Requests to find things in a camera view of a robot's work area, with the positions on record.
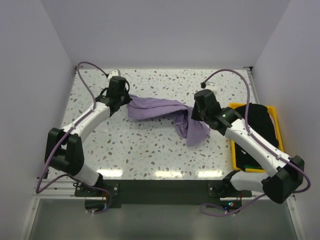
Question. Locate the purple t shirt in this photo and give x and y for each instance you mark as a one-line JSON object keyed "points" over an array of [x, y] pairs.
{"points": [[143, 108]]}

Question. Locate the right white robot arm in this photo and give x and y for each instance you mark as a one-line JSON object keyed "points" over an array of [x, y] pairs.
{"points": [[282, 174]]}

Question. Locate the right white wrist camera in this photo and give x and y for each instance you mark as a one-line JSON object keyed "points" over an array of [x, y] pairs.
{"points": [[208, 85]]}

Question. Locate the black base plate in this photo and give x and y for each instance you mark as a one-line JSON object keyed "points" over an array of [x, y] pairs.
{"points": [[157, 192]]}

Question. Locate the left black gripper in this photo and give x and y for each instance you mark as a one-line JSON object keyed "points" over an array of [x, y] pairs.
{"points": [[127, 99]]}

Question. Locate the aluminium frame rail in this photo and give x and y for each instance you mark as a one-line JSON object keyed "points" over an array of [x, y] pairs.
{"points": [[61, 189]]}

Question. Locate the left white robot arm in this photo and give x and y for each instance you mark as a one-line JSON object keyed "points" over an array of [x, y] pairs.
{"points": [[64, 148]]}

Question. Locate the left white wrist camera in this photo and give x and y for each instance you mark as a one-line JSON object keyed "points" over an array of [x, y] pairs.
{"points": [[114, 73]]}

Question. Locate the black t shirt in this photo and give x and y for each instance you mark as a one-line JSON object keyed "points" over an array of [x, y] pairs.
{"points": [[260, 120]]}

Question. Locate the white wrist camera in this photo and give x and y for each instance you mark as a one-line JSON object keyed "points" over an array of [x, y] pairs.
{"points": [[114, 73], [208, 85]]}

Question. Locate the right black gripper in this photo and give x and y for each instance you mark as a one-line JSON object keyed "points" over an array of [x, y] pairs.
{"points": [[193, 115]]}

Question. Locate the yellow plastic bin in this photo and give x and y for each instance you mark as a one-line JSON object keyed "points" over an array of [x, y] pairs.
{"points": [[242, 161]]}

